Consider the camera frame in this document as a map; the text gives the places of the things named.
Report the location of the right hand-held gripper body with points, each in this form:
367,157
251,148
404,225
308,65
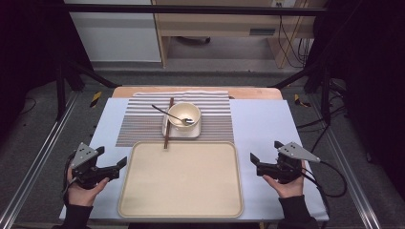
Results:
296,152

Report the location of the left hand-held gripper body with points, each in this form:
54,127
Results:
83,156

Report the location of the brown wooden chopsticks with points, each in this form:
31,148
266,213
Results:
167,127

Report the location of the beige tray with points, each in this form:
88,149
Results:
181,181

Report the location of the metal spoon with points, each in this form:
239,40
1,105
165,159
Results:
168,115

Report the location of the white square plate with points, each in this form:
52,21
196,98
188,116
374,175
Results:
184,133

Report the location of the beige bowl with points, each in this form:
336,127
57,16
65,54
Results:
183,111

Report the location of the person's right hand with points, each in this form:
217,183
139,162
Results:
291,190

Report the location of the person's left hand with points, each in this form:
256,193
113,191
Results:
81,195

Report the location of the striped placemat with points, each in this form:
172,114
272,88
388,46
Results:
143,127

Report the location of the yellow black tape marker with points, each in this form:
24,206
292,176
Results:
297,100
95,99

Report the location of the dark curtain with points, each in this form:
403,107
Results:
372,79
28,47

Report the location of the white cabinet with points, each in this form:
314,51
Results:
117,38

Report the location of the dark object under desk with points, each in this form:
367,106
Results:
194,40

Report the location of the wooden desk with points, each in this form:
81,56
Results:
216,25

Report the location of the aluminium floor rail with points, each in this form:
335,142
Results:
347,165
35,159

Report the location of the black frame leg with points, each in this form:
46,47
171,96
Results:
60,92
324,95

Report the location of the black frame crossbar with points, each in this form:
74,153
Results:
191,9

